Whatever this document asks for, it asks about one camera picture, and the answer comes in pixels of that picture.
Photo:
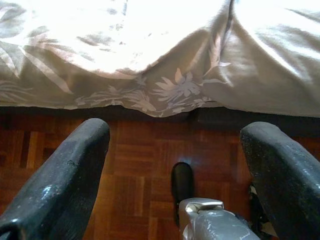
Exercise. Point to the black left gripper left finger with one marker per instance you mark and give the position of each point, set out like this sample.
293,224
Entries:
55,195

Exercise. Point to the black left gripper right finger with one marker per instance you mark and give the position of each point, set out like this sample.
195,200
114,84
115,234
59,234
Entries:
287,190

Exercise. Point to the silver left robot leg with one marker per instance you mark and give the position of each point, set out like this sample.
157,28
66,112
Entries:
212,222

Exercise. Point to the dark bed base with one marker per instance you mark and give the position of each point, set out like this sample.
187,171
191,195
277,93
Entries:
225,120

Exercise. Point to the beige floral bed sheet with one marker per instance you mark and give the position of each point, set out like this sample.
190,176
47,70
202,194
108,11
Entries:
160,50

